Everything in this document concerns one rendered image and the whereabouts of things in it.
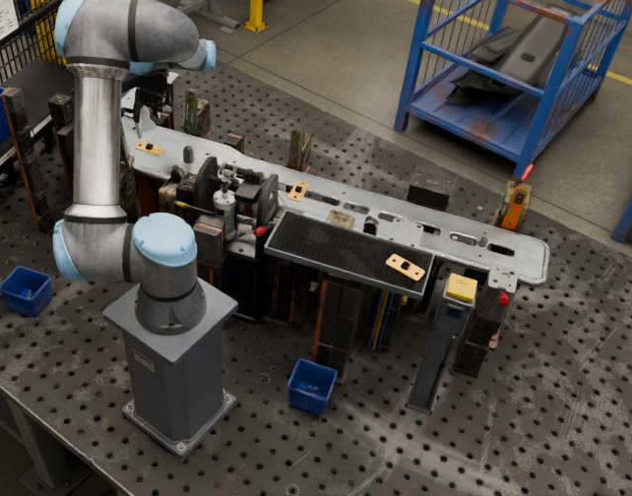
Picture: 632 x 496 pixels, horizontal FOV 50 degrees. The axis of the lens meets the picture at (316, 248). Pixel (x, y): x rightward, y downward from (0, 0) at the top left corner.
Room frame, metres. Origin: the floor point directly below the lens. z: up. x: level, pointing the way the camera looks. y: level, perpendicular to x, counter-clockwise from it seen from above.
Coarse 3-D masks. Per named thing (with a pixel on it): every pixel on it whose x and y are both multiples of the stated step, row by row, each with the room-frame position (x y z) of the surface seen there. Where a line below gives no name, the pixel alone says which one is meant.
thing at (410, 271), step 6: (390, 258) 1.09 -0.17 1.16; (396, 258) 1.10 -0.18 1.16; (402, 258) 1.10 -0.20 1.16; (390, 264) 1.08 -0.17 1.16; (396, 264) 1.08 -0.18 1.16; (402, 264) 1.07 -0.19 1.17; (408, 264) 1.07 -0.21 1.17; (402, 270) 1.06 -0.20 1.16; (408, 270) 1.06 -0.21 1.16; (414, 270) 1.07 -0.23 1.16; (420, 270) 1.07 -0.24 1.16; (408, 276) 1.05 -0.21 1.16; (414, 276) 1.05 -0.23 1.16; (420, 276) 1.05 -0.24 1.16
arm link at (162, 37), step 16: (144, 0) 1.18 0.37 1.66; (144, 16) 1.14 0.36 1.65; (160, 16) 1.15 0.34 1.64; (176, 16) 1.18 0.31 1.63; (144, 32) 1.12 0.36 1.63; (160, 32) 1.13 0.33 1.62; (176, 32) 1.16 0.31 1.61; (192, 32) 1.20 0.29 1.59; (144, 48) 1.11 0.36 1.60; (160, 48) 1.13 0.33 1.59; (176, 48) 1.15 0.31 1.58; (192, 48) 1.20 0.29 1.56; (208, 48) 1.48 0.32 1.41; (176, 64) 1.45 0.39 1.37; (192, 64) 1.37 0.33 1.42; (208, 64) 1.46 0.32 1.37
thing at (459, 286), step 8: (456, 280) 1.05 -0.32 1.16; (464, 280) 1.06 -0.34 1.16; (472, 280) 1.06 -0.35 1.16; (448, 288) 1.03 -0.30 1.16; (456, 288) 1.03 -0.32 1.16; (464, 288) 1.03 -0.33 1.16; (472, 288) 1.04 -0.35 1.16; (456, 296) 1.01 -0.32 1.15; (464, 296) 1.01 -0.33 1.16; (472, 296) 1.01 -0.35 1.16
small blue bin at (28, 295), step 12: (12, 276) 1.22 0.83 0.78; (24, 276) 1.24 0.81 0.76; (36, 276) 1.23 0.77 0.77; (48, 276) 1.23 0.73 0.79; (0, 288) 1.17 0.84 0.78; (12, 288) 1.20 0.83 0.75; (24, 288) 1.24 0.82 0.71; (36, 288) 1.23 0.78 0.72; (48, 288) 1.21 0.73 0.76; (12, 300) 1.15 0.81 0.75; (24, 300) 1.14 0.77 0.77; (36, 300) 1.16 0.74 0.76; (48, 300) 1.20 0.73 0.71; (24, 312) 1.15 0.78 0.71; (36, 312) 1.15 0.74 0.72
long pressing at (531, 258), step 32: (128, 128) 1.67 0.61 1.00; (160, 128) 1.69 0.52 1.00; (160, 160) 1.53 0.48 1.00; (224, 160) 1.57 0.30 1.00; (256, 160) 1.60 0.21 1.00; (320, 192) 1.49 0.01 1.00; (352, 192) 1.50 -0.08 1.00; (384, 224) 1.38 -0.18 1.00; (448, 224) 1.42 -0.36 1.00; (480, 224) 1.44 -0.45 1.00; (448, 256) 1.29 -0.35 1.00; (544, 256) 1.35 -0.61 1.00
